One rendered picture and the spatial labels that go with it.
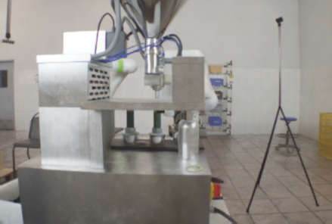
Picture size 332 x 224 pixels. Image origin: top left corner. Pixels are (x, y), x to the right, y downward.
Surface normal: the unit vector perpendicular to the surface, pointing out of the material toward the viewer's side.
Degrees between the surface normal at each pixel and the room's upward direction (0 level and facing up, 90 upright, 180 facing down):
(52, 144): 90
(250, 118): 90
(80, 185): 90
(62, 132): 90
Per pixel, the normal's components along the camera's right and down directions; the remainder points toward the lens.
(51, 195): -0.05, 0.05
